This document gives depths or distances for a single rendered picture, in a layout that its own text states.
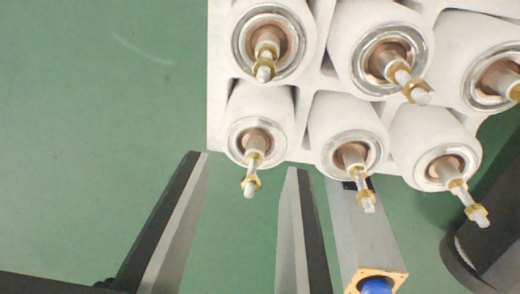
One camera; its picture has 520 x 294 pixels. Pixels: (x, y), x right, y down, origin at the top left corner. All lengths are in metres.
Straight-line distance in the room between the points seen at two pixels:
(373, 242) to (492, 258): 0.38
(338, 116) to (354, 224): 0.19
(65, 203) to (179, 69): 0.60
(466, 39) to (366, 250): 0.29
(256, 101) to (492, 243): 0.62
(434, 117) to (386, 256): 0.20
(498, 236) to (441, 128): 0.42
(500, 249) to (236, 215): 0.61
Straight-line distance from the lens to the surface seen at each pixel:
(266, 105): 0.32
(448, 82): 0.35
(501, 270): 0.80
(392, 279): 0.46
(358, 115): 0.35
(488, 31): 0.36
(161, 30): 0.59
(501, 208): 0.77
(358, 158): 0.34
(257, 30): 0.29
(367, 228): 0.47
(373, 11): 0.30
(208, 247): 0.96
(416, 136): 0.39
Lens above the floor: 0.53
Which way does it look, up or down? 55 degrees down
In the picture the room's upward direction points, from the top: 173 degrees counter-clockwise
